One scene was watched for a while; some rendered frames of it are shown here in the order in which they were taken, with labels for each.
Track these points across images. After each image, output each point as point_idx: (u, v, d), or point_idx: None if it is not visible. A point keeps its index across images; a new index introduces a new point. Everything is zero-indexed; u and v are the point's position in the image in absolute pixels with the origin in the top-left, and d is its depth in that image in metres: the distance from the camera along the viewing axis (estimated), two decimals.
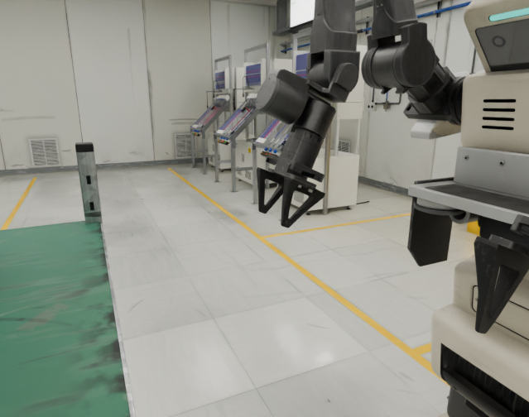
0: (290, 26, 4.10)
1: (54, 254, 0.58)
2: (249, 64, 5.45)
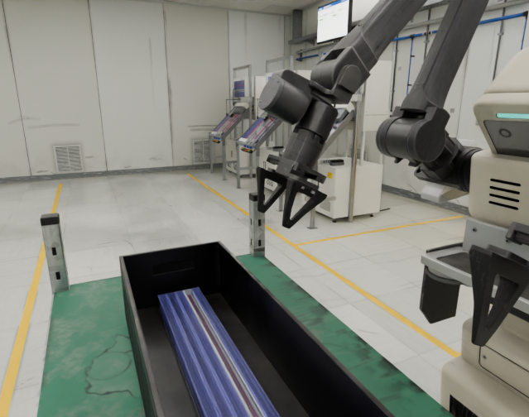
0: (317, 40, 4.28)
1: None
2: (271, 74, 5.63)
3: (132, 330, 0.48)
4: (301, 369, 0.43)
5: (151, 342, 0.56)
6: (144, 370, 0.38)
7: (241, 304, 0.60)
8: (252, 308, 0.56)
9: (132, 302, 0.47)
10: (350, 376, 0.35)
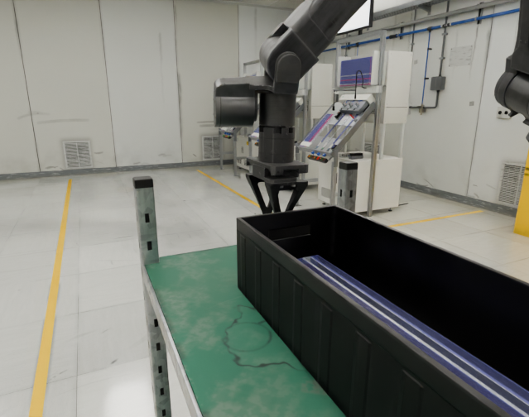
0: (336, 32, 4.21)
1: None
2: None
3: (292, 292, 0.41)
4: (515, 333, 0.36)
5: None
6: (357, 328, 0.31)
7: (378, 271, 0.53)
8: (403, 272, 0.49)
9: (294, 258, 0.40)
10: None
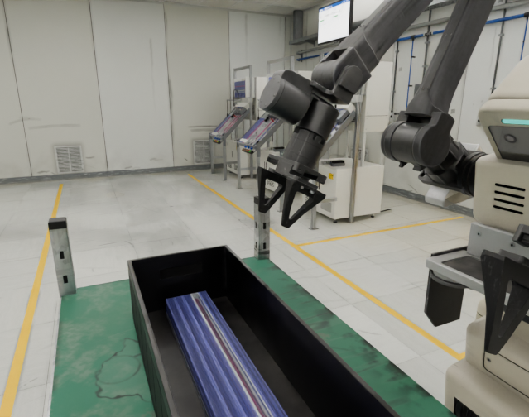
0: (319, 41, 4.28)
1: None
2: (271, 75, 5.63)
3: (143, 335, 0.49)
4: (310, 373, 0.44)
5: (160, 346, 0.57)
6: (156, 375, 0.39)
7: (248, 309, 0.61)
8: (260, 312, 0.56)
9: (143, 307, 0.48)
10: (361, 382, 0.35)
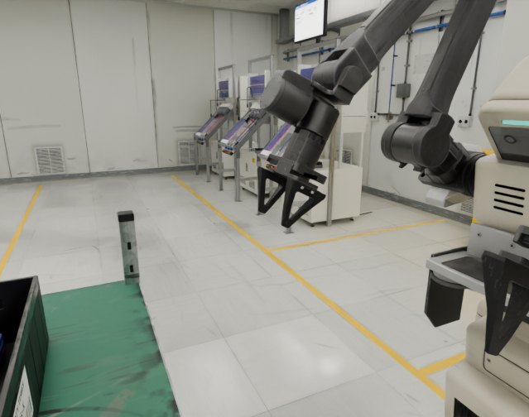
0: (295, 40, 4.16)
1: (106, 325, 0.64)
2: (252, 74, 5.51)
3: None
4: None
5: None
6: None
7: None
8: None
9: None
10: None
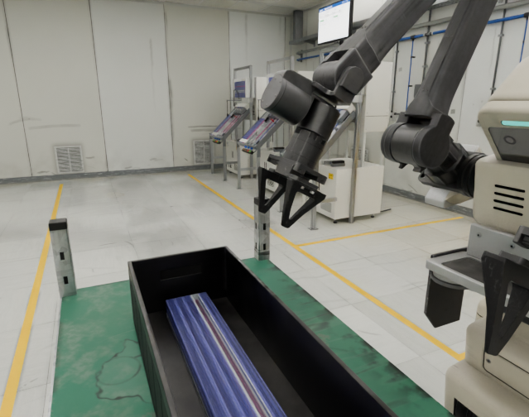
0: (319, 42, 4.29)
1: None
2: (271, 75, 5.63)
3: (143, 337, 0.49)
4: (310, 375, 0.44)
5: (160, 347, 0.57)
6: (157, 376, 0.39)
7: (248, 309, 0.61)
8: (260, 313, 0.56)
9: (143, 309, 0.48)
10: (361, 384, 0.35)
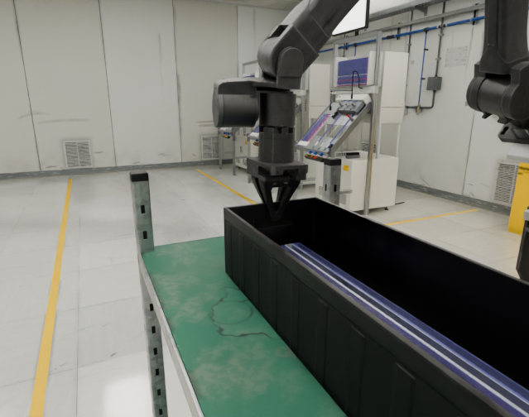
0: (333, 33, 4.26)
1: None
2: None
3: (269, 270, 0.46)
4: (460, 304, 0.41)
5: None
6: (318, 294, 0.36)
7: (353, 256, 0.58)
8: (372, 256, 0.54)
9: (270, 240, 0.46)
10: None
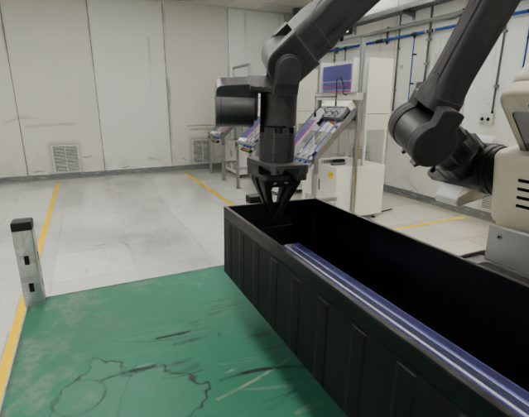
0: None
1: None
2: None
3: (269, 269, 0.46)
4: (460, 305, 0.42)
5: None
6: (319, 293, 0.36)
7: (352, 257, 0.58)
8: (372, 256, 0.54)
9: (271, 238, 0.46)
10: None
